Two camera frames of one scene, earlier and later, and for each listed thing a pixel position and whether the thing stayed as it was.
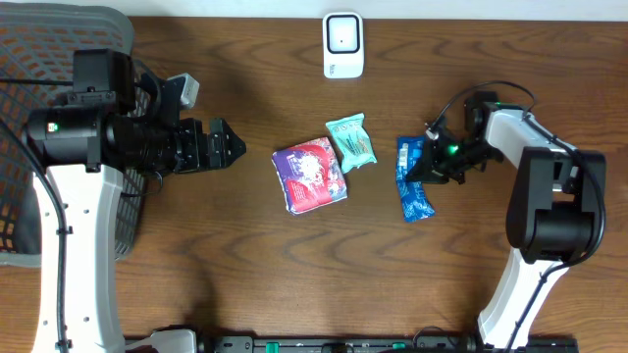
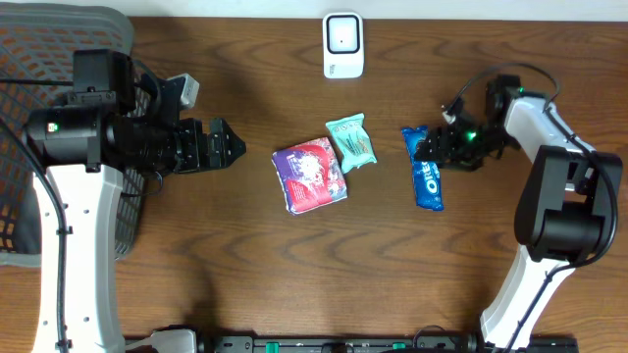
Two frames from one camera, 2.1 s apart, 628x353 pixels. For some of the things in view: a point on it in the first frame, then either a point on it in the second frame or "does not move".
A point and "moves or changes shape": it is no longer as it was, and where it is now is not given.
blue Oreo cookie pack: x=415 y=203 moves or changes shape
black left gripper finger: x=225 y=145 does not move
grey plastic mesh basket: x=37 y=44 does not move
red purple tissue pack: x=310 y=175 does not move
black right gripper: x=431 y=167 to x=450 y=155
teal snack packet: x=355 y=147 does not move
